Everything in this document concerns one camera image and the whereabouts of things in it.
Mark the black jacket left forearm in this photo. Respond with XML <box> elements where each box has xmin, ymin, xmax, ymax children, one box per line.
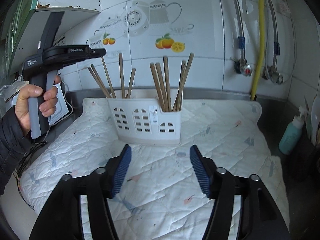
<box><xmin>0</xmin><ymin>106</ymin><xmax>33</xmax><ymax>195</ymax></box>

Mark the person's left hand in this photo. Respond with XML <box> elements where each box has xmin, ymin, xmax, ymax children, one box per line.
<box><xmin>14</xmin><ymin>74</ymin><xmax>62</xmax><ymax>137</ymax></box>

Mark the cream house-shaped utensil holder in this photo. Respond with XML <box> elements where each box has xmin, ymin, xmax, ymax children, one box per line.
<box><xmin>107</xmin><ymin>89</ymin><xmax>181</xmax><ymax>146</ymax></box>

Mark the white quilted patterned mat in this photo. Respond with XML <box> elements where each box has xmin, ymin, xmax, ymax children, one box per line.
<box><xmin>20</xmin><ymin>98</ymin><xmax>290</xmax><ymax>239</ymax></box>

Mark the teal soap dispenser bottle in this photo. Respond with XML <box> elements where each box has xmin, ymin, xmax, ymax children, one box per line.
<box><xmin>278</xmin><ymin>106</ymin><xmax>308</xmax><ymax>155</ymax></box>

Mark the white plastic rice spoon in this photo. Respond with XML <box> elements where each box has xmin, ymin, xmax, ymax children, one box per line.
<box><xmin>311</xmin><ymin>96</ymin><xmax>320</xmax><ymax>145</ymax></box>

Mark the yellow gas pipe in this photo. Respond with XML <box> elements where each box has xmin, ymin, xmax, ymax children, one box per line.
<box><xmin>251</xmin><ymin>0</ymin><xmax>265</xmax><ymax>101</ymax></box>

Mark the green wall cabinet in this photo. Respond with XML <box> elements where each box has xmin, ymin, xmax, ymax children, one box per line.
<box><xmin>1</xmin><ymin>0</ymin><xmax>38</xmax><ymax>85</ymax></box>

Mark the white power cable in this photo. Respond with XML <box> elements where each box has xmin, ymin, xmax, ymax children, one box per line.
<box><xmin>60</xmin><ymin>80</ymin><xmax>74</xmax><ymax>120</ymax></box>

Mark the wall valve red knob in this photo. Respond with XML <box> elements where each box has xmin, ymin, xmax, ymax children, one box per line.
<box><xmin>234</xmin><ymin>59</ymin><xmax>252</xmax><ymax>76</ymax></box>

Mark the metal wall valve right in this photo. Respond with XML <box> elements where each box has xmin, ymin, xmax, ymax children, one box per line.
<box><xmin>263</xmin><ymin>66</ymin><xmax>284</xmax><ymax>85</ymax></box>

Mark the braided metal hose left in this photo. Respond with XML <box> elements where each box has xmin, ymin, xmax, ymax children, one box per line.
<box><xmin>226</xmin><ymin>0</ymin><xmax>247</xmax><ymax>73</ymax></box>

